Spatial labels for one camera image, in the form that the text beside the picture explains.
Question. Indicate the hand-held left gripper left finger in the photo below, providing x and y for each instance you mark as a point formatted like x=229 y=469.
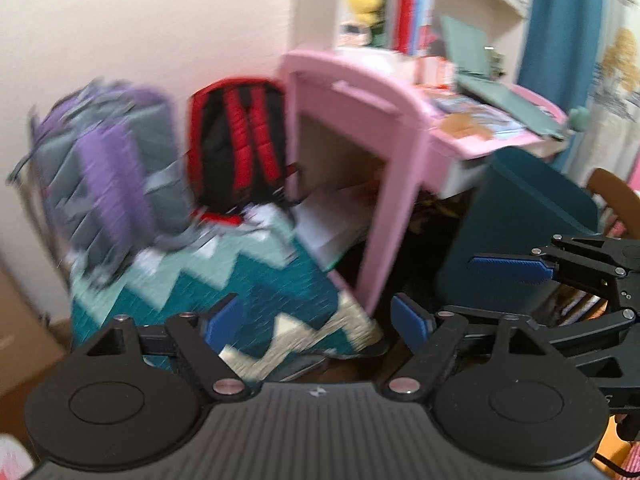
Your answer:
x=225 y=322

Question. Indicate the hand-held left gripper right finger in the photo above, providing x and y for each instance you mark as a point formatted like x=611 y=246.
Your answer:
x=412 y=322

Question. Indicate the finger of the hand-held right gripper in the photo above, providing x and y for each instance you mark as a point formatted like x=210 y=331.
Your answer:
x=510 y=269
x=600 y=325

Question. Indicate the teal plastic bin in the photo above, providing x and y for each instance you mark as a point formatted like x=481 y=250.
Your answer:
x=515 y=220

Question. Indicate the teal zigzag quilted blanket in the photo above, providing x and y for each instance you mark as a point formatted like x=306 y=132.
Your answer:
x=280 y=280

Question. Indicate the white paper stack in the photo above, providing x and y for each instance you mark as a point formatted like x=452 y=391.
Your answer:
x=330 y=225

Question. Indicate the black cushioned wooden chair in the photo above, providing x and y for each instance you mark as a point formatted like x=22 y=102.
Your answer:
x=610 y=185

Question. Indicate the amber wrapped roll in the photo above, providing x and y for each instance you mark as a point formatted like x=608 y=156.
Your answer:
x=465 y=126

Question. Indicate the flat picture books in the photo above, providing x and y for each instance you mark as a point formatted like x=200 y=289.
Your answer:
x=480 y=110

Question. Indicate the green clamp knob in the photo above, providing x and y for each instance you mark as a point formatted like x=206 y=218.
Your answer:
x=580 y=120

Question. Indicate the green tilted desk board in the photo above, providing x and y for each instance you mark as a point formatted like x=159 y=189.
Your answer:
x=505 y=100

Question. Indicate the red black backpack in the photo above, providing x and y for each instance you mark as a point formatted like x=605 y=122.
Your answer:
x=235 y=150

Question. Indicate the pink desk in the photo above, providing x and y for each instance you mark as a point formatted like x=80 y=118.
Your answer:
x=400 y=125

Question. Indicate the purple grey backpack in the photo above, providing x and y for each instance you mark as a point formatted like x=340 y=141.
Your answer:
x=115 y=175

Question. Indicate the wooden door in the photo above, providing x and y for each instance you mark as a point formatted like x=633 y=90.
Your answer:
x=25 y=350

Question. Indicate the orange white box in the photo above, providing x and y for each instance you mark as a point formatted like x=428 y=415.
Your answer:
x=435 y=70

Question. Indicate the landscape printed curtain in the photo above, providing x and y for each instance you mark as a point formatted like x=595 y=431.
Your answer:
x=620 y=85

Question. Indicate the blue curtain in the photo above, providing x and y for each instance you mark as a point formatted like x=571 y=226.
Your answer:
x=560 y=35

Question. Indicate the row of upright books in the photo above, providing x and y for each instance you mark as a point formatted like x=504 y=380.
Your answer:
x=410 y=5

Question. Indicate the white bookshelf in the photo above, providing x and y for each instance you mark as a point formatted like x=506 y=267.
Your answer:
x=320 y=5

